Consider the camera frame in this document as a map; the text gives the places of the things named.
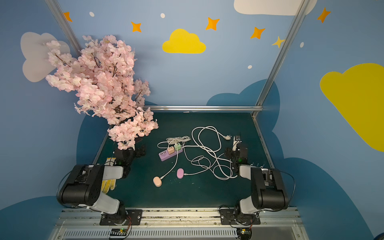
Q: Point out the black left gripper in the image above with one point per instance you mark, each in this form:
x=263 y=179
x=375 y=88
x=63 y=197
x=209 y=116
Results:
x=132 y=152

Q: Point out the purple power strip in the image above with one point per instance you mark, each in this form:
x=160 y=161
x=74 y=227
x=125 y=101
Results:
x=164 y=155

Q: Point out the pink charger adapter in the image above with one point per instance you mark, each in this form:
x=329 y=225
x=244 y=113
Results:
x=170 y=150

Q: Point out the green charger plug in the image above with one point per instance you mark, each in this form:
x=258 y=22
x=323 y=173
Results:
x=177 y=147

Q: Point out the purple earbud case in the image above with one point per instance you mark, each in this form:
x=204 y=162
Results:
x=180 y=173

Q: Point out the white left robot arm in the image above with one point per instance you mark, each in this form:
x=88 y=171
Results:
x=83 y=188

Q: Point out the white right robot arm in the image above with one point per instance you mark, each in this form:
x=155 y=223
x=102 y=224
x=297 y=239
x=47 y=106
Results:
x=268 y=192

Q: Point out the yellow work glove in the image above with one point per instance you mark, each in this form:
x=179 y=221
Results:
x=109 y=185

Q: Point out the pink artificial blossom tree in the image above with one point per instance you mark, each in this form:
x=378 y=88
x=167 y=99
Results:
x=103 y=79

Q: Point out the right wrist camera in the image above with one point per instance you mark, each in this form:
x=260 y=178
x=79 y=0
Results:
x=236 y=141

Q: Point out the aluminium back frame rail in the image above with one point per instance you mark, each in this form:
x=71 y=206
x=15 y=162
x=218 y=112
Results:
x=205 y=108

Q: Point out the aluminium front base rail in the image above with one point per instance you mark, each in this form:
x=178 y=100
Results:
x=180 y=224

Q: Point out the right aluminium frame post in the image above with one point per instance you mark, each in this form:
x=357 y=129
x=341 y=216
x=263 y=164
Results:
x=291 y=34

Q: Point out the aluminium frame post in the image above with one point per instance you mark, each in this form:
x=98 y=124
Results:
x=64 y=24
x=291 y=34

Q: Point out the left aluminium frame post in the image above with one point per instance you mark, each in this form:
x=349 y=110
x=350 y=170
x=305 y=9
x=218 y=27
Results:
x=64 y=24

